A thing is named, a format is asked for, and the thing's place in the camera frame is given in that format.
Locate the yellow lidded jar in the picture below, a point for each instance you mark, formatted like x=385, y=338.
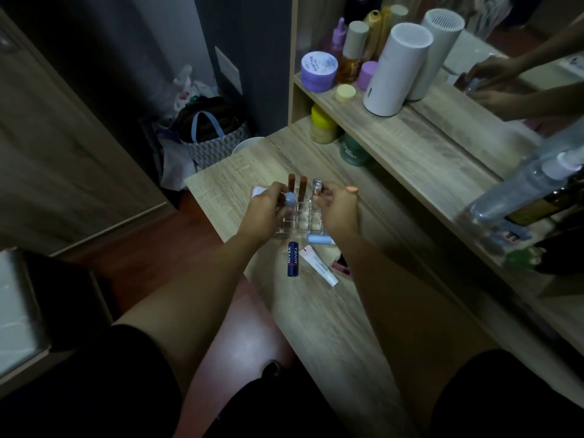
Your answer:
x=323, y=125

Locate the yellow bottle with beige cap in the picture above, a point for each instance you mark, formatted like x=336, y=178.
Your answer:
x=391, y=20

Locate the person's left fingers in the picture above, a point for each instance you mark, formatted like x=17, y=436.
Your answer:
x=278, y=196

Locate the clear spray bottle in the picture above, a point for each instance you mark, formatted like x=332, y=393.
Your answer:
x=524, y=184

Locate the purple cream jar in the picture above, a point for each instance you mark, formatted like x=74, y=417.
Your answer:
x=319, y=71

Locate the person's right fingers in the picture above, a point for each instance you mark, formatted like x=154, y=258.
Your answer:
x=329, y=196

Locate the white plastic bag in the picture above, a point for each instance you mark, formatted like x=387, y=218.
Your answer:
x=185, y=88

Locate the dark amber glass bottle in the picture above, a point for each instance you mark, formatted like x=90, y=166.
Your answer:
x=545, y=206

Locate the yellow pump bottle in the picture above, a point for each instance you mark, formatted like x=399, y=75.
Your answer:
x=373, y=31

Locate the black bottle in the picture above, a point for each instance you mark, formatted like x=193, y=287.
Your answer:
x=361, y=6

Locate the dark pink lip gloss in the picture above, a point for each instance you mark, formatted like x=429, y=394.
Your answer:
x=341, y=265

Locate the brown lipstick tube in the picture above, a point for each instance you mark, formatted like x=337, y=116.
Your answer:
x=291, y=183
x=303, y=189

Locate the small green bottle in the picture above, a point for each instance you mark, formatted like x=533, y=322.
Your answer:
x=524, y=258

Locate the wooden vanity shelf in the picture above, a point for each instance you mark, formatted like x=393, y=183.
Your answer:
x=433, y=168

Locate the patterned tote bag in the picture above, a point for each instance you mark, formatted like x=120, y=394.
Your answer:
x=212, y=134

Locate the white cream tube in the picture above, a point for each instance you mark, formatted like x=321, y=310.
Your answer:
x=319, y=265

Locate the person's left forearm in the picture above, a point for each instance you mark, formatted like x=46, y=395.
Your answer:
x=191, y=305

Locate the clear acrylic lipstick organizer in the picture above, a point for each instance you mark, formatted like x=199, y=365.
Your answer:
x=304, y=218

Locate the person's right hand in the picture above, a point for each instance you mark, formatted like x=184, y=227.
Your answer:
x=341, y=212

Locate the white wall plate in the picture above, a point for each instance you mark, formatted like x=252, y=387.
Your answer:
x=228, y=69

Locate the light blue lip balm tube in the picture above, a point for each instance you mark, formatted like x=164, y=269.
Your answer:
x=320, y=240

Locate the purple dropper bottle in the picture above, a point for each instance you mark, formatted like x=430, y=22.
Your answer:
x=338, y=38

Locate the person's right forearm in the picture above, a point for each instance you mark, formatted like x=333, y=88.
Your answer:
x=401, y=310

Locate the small blue container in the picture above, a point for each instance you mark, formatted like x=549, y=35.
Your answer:
x=512, y=233

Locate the white round bowl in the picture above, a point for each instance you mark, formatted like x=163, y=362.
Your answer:
x=247, y=144

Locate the dark framed storage box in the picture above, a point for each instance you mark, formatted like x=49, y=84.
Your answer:
x=41, y=310

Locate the amber bottle with beige cap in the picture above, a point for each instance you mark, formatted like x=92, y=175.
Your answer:
x=352, y=52

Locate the wooden cabinet door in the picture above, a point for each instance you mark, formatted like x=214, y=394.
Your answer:
x=59, y=155

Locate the small yellow jar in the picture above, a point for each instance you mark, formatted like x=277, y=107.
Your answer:
x=345, y=92

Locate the round blue lip balm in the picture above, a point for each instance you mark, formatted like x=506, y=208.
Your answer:
x=290, y=199

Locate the green jar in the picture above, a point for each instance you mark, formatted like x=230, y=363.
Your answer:
x=355, y=151

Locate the small white tube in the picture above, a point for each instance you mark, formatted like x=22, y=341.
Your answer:
x=258, y=191

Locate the silver capped lipstick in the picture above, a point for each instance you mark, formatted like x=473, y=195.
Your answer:
x=317, y=185

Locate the person's left hand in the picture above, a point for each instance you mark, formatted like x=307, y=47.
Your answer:
x=262, y=216

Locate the white cylindrical appliance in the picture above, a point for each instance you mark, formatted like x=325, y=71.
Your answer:
x=397, y=70

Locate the dark blue lip balm stick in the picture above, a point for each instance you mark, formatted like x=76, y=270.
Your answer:
x=293, y=259

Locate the vanity mirror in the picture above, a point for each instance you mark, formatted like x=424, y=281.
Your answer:
x=502, y=77

